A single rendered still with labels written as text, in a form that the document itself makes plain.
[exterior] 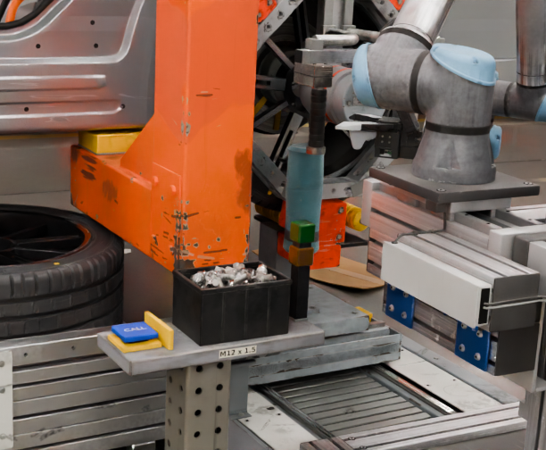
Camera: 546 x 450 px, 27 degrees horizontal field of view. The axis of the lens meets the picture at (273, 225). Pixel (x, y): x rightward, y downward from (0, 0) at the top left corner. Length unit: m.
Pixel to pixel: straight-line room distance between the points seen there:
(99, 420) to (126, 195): 0.51
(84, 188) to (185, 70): 0.68
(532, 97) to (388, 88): 0.44
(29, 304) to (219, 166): 0.50
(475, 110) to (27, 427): 1.13
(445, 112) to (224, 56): 0.52
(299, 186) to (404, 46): 0.69
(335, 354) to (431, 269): 1.24
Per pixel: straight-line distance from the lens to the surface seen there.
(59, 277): 2.46
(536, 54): 2.35
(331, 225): 2.86
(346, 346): 3.05
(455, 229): 1.96
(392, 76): 2.04
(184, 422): 2.26
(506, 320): 1.78
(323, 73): 2.51
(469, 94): 1.99
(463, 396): 3.01
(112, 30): 2.77
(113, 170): 2.65
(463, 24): 3.29
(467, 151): 2.00
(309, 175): 2.65
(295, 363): 2.97
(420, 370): 3.15
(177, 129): 2.30
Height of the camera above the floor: 1.24
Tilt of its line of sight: 15 degrees down
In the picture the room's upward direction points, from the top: 3 degrees clockwise
